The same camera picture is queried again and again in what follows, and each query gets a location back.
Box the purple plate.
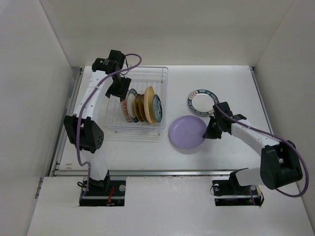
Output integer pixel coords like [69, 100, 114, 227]
[169, 115, 207, 150]

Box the green rim white plate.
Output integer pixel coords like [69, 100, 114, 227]
[187, 89, 219, 117]

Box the beige plate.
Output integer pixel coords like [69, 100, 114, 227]
[144, 86, 156, 124]

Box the white wire dish rack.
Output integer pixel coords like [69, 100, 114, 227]
[104, 66, 168, 135]

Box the blue floral plate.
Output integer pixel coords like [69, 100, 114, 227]
[153, 94, 163, 122]

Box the orange pattern white plate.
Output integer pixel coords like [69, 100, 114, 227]
[120, 98, 132, 122]

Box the yellow brown patterned plate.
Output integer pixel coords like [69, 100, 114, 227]
[134, 94, 144, 122]

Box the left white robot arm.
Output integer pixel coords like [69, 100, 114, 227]
[63, 50, 134, 195]

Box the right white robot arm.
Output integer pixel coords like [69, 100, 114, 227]
[203, 102, 305, 194]

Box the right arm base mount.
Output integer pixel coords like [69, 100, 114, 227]
[211, 179, 265, 207]

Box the metal rail front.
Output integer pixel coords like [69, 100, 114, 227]
[54, 170, 233, 177]

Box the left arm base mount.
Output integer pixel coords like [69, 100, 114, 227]
[79, 180, 126, 207]

